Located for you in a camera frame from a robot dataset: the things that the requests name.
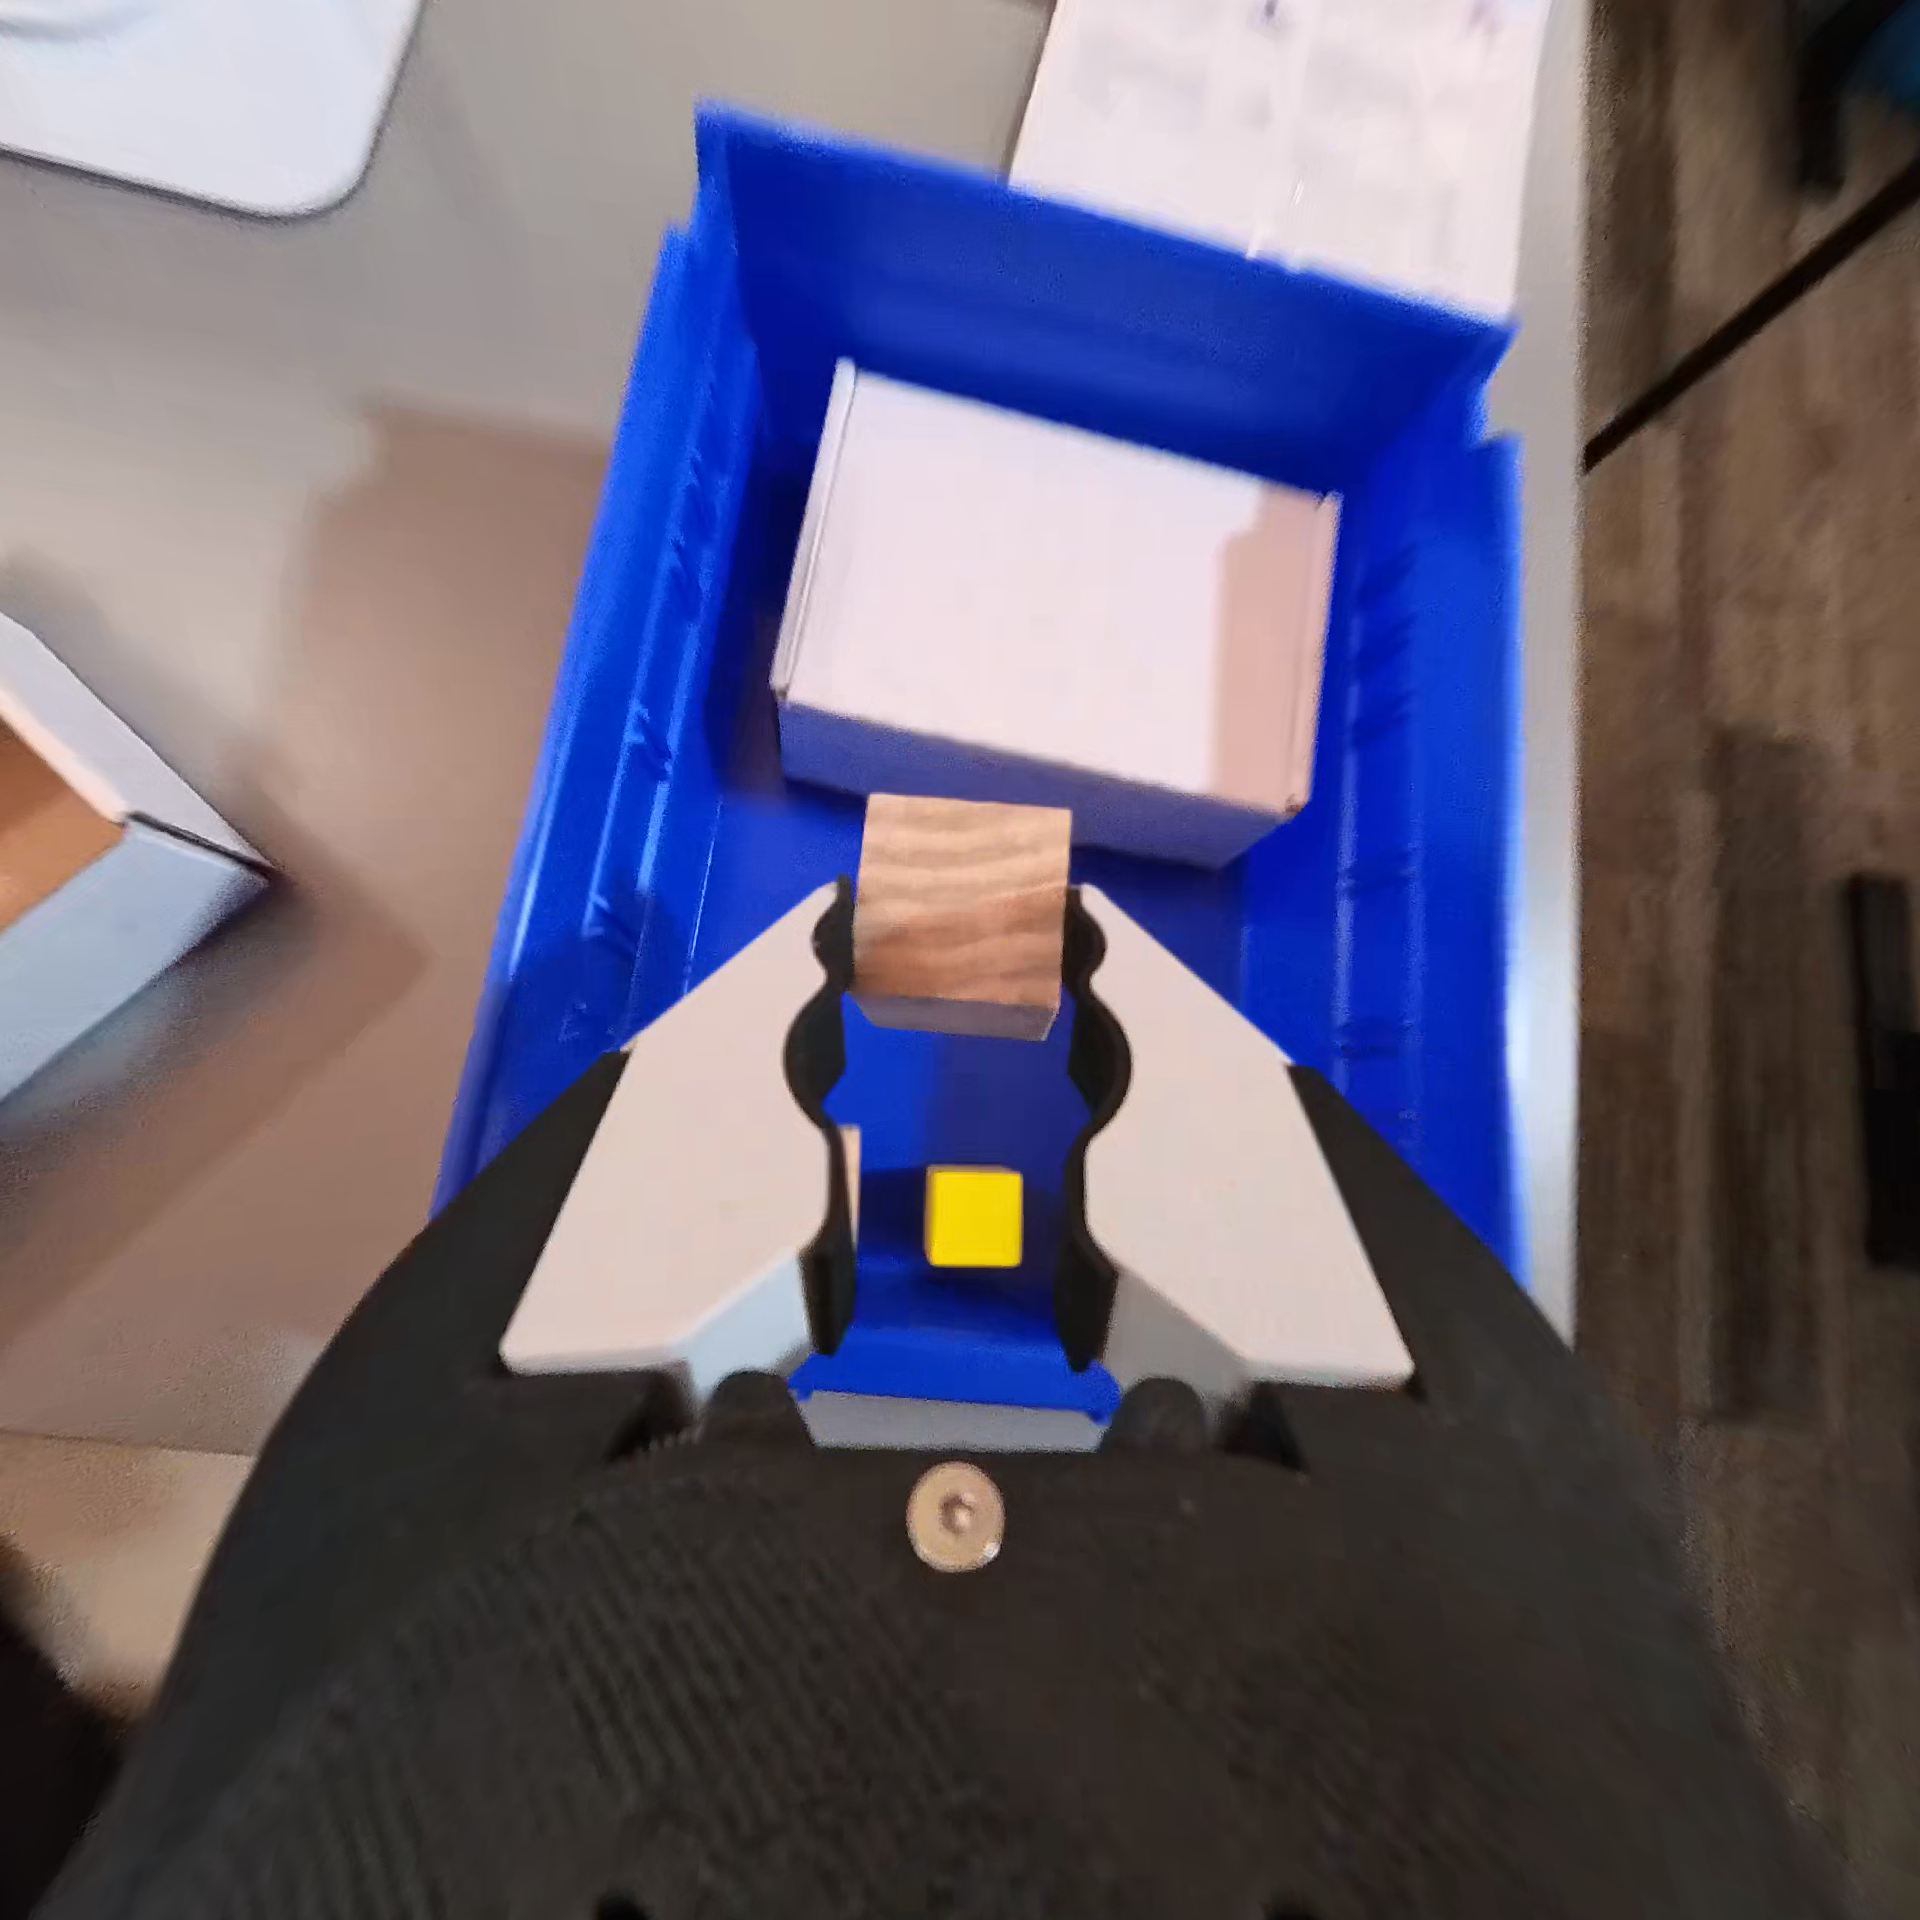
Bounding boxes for brown wooden cube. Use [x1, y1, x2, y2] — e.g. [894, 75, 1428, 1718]
[846, 795, 1078, 1042]

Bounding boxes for instruction sheet on stand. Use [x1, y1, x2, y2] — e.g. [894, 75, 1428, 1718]
[0, 0, 431, 219]

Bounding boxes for grey desk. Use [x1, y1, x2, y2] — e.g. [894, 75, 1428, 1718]
[0, 0, 1593, 1698]

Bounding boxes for yellow cube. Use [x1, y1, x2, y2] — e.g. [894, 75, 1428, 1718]
[926, 1169, 1026, 1271]

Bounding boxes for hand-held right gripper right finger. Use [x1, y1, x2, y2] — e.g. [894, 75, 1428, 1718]
[1061, 885, 1421, 1388]

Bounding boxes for blue storage bin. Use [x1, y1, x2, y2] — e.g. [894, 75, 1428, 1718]
[431, 103, 1531, 1421]

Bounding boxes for person's beige trousers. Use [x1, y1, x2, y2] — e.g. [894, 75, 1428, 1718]
[0, 1431, 254, 1699]

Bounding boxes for white mailer box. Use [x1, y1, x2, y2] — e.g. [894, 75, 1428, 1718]
[768, 356, 1346, 871]
[0, 606, 278, 1106]

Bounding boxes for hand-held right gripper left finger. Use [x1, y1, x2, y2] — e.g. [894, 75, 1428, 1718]
[497, 882, 863, 1381]

